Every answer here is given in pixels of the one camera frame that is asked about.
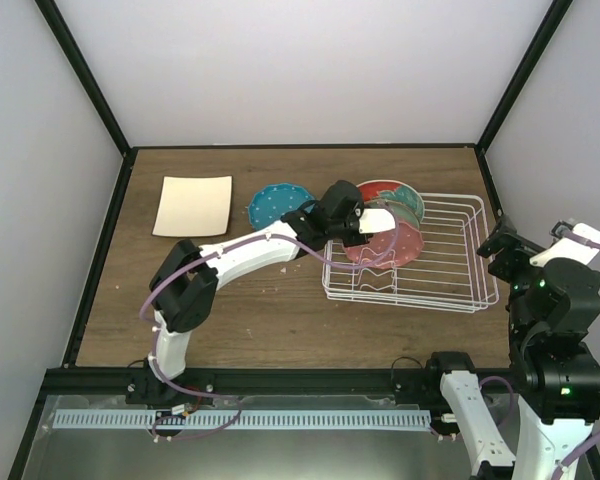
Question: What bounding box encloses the white wire dish rack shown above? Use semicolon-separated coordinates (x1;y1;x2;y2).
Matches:
322;193;499;313

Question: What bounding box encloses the red teal flower plate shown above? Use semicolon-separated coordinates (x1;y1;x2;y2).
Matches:
357;180;425;221

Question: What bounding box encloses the blue dotted scalloped plate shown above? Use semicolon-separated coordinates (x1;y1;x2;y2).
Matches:
247;183;315;231

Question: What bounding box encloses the mint green flower plate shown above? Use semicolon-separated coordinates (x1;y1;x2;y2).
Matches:
366;198;420;230

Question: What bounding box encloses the pink dotted scalloped plate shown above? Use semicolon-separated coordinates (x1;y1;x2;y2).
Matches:
345;222;424;270

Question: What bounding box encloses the beige square plate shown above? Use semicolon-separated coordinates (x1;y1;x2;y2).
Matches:
152;176;232;238

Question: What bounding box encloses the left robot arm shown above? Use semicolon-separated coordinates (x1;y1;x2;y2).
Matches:
140;180;369;404

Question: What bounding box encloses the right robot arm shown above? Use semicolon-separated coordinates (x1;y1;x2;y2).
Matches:
424;216;600;479

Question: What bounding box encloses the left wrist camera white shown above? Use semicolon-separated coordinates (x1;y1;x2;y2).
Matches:
358;208;396;234

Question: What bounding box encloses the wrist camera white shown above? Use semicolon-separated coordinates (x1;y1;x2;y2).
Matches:
529;221;600;268
358;208;396;234

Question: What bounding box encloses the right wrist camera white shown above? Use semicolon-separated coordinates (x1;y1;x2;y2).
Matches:
529;221;600;268

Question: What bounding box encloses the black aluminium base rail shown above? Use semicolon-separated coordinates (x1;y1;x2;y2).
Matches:
44;367;511;401

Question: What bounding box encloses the white slotted cable duct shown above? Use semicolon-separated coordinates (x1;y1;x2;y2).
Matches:
52;409;431;432

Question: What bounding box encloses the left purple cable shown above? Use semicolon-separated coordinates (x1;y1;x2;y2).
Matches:
138;209;401;443

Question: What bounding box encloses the black enclosure frame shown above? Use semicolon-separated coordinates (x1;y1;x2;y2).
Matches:
9;0;600;480

